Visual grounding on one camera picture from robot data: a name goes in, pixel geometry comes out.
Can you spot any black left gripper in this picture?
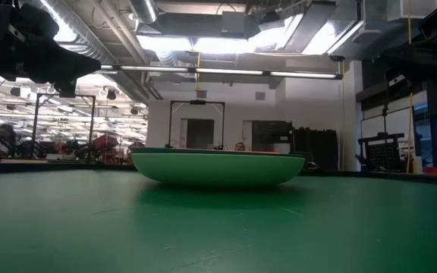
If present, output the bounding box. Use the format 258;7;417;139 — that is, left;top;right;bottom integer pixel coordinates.
0;2;102;99

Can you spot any white whiteboard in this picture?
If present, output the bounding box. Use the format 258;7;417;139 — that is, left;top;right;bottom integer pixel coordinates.
360;106;413;160

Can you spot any red robot cover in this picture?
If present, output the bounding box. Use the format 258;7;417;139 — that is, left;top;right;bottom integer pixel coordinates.
91;134;120;152

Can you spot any black perforated cart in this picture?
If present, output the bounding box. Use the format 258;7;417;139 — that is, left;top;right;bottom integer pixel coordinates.
356;102;407;172

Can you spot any black cabinet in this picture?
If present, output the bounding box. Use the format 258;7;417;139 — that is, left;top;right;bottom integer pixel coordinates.
292;127;339;171

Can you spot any dark doorway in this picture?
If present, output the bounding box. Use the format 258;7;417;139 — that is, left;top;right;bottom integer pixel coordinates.
186;118;215;149

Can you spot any long ceiling light bar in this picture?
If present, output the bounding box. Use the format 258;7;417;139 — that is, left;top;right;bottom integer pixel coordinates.
99;63;344;81

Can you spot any light green plastic plate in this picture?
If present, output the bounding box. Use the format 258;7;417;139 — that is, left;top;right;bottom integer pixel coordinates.
131;151;307;187

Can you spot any black gantry frame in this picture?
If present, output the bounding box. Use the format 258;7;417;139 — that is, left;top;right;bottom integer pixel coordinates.
30;93;97;164
168;99;226;150

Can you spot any silver round air duct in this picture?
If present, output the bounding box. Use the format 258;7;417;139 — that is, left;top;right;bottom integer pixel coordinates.
128;0;159;25

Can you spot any dark wall panel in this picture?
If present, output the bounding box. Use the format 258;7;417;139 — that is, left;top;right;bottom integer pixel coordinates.
251;120;294;146

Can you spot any grey ceiling duct box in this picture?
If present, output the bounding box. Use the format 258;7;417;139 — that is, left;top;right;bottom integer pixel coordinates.
221;10;250;39

